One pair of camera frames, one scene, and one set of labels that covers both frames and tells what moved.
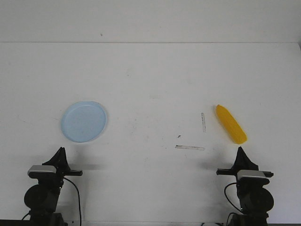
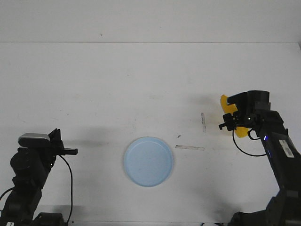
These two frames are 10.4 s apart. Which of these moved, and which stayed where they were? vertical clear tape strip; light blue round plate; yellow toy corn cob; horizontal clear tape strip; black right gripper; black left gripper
Moved: light blue round plate; yellow toy corn cob; black right gripper; black left gripper
Stayed: vertical clear tape strip; horizontal clear tape strip
